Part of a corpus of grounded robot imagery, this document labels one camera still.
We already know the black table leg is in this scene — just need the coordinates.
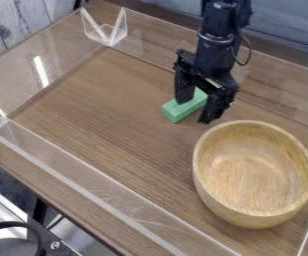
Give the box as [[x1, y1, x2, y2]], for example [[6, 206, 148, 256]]
[[33, 199, 49, 224]]

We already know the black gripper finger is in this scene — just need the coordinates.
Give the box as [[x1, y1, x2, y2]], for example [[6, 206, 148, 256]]
[[174, 69, 196, 104], [198, 92, 236, 124]]

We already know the black metal bracket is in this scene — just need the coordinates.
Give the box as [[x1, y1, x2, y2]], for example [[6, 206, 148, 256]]
[[27, 218, 82, 256]]

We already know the clear acrylic tray enclosure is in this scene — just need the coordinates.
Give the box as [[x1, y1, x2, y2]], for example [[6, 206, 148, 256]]
[[0, 3, 308, 256]]

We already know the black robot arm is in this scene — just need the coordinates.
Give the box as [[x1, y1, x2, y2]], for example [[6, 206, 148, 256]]
[[174, 0, 252, 124]]

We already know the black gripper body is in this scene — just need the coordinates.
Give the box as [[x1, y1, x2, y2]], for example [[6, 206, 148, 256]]
[[174, 33, 241, 95]]

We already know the black cable loop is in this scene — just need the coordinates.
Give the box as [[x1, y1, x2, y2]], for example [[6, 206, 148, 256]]
[[0, 221, 46, 256]]

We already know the brown wooden bowl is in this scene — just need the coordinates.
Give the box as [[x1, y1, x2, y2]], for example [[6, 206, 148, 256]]
[[193, 120, 308, 229]]

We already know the green rectangular block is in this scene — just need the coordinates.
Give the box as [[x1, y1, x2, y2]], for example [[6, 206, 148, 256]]
[[161, 89, 208, 123]]

